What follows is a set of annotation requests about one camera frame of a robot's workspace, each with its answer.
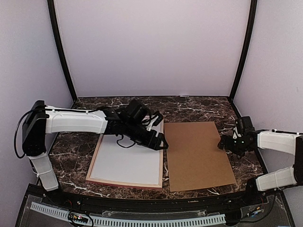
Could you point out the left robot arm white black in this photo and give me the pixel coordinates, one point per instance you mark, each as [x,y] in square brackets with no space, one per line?
[44,119]

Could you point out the right connector board with wires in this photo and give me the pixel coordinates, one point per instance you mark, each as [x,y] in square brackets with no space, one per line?
[255,211]

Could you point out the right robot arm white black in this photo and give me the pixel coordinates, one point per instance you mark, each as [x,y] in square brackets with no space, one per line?
[290,143]

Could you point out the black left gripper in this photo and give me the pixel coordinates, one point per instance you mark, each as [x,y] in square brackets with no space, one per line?
[150,143]

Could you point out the black right enclosure post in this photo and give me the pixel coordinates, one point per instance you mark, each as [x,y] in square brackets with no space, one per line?
[245,49]

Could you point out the small circuit board with leds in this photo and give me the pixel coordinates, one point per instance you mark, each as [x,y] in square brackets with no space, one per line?
[77,218]

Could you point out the light wooden picture frame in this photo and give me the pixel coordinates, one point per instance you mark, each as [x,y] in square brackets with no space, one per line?
[123,185]

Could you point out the red and grey photo print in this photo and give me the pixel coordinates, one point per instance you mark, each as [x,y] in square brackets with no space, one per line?
[127,165]

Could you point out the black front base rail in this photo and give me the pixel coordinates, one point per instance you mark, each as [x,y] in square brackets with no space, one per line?
[228,203]

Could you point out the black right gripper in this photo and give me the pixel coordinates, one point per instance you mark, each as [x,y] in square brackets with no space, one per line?
[228,144]

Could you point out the black left enclosure post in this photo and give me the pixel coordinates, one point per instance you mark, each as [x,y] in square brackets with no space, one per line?
[60,50]

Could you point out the white slotted cable duct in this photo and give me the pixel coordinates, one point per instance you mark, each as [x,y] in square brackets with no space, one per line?
[129,220]

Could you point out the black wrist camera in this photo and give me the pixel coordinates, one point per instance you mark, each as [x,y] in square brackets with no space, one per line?
[244,125]
[137,113]

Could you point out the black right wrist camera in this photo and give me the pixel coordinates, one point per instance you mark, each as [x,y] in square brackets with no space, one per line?
[244,125]

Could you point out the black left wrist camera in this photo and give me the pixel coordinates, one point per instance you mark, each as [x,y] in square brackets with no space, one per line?
[137,113]

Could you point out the brown cardboard backing board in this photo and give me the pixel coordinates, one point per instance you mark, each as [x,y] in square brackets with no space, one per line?
[194,160]

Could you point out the black enclosure post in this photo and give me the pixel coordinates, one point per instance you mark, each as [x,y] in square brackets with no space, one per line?
[245,49]
[60,50]

